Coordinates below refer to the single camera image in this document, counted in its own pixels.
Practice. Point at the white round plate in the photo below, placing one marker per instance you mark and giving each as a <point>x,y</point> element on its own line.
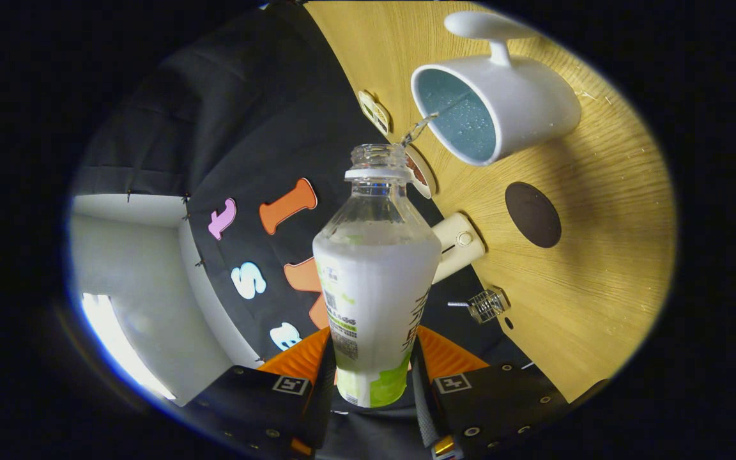
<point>430,185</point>

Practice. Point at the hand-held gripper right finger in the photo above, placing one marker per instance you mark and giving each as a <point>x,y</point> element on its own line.
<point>424,409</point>

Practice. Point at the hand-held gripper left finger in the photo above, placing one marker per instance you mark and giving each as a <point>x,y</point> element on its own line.
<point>324,399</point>

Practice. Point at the white cup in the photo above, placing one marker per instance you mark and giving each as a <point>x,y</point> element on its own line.
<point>528,102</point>

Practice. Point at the clear juice bottle white label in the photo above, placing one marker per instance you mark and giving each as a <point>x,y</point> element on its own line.
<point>374,287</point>

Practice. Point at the dark brown round coaster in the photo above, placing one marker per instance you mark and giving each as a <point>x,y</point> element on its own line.
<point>533,214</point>

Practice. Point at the white toaster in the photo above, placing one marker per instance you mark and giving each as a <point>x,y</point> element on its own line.
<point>460,246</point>

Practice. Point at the wooden table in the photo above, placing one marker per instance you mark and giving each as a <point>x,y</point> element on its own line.
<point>598,287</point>

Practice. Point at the brown meat piece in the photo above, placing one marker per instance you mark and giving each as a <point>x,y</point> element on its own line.
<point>415,169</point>

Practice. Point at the white divided dish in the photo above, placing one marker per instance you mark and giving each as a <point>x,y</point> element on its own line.
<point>375,112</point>

